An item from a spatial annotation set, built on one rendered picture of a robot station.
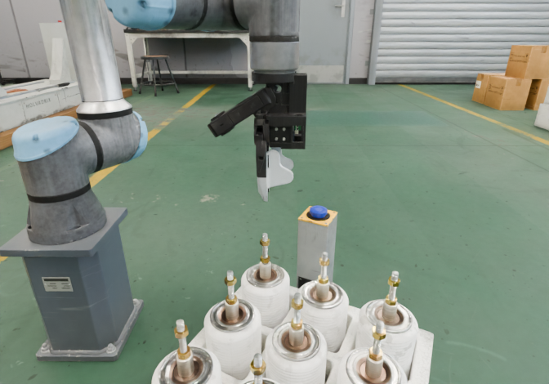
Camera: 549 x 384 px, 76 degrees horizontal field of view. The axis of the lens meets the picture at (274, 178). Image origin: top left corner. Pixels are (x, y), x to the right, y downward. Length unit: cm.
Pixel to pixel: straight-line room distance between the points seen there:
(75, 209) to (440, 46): 558
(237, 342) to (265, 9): 50
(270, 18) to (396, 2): 524
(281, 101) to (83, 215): 48
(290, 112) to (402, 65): 526
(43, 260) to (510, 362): 104
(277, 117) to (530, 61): 380
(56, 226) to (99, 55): 36
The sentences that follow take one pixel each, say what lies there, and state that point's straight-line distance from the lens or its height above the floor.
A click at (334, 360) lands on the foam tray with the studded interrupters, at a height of 18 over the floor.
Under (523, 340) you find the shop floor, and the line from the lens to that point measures 112.
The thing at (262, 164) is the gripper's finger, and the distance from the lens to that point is 56.
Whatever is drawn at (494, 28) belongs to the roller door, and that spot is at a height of 78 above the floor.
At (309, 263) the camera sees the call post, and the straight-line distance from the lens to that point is 83.
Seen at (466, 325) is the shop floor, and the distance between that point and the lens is 109.
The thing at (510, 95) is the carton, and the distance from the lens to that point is 420.
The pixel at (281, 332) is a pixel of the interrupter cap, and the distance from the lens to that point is 61.
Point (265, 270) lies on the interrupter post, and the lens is 70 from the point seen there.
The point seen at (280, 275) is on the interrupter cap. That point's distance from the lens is 71.
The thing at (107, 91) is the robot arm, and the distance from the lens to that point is 85.
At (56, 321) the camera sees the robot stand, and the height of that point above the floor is 11.
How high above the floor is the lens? 69
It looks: 22 degrees down
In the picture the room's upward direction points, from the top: straight up
